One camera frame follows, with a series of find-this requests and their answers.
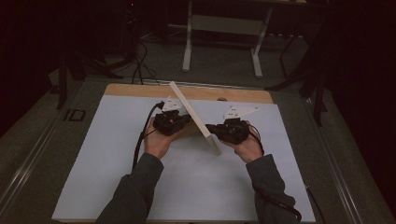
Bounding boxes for person's left hand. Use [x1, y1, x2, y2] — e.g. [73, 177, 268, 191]
[143, 119, 183, 161]

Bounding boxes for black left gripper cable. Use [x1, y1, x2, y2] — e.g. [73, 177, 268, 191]
[132, 101, 165, 171]

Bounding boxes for black floor socket plate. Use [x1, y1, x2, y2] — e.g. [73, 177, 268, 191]
[64, 108, 87, 122]

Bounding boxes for wooden picture frame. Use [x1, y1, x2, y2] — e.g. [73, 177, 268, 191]
[168, 80, 222, 157]

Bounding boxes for white table sheet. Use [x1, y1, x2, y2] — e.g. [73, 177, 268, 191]
[51, 94, 317, 222]

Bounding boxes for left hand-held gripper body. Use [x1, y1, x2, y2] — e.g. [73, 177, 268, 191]
[152, 96, 191, 136]

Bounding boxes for white desk frame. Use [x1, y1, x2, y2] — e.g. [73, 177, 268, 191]
[181, 0, 275, 79]

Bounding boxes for black floor cables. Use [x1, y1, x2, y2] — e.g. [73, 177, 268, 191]
[130, 40, 161, 86]

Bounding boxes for person's right hand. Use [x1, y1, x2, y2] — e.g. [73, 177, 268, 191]
[221, 123, 264, 164]

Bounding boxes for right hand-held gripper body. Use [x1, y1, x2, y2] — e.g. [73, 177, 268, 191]
[221, 105, 260, 145]

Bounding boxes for metal floor rail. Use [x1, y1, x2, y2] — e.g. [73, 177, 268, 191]
[303, 96, 366, 224]
[0, 92, 68, 213]

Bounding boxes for black metal stand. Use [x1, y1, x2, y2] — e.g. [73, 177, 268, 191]
[55, 46, 125, 110]
[264, 31, 329, 127]

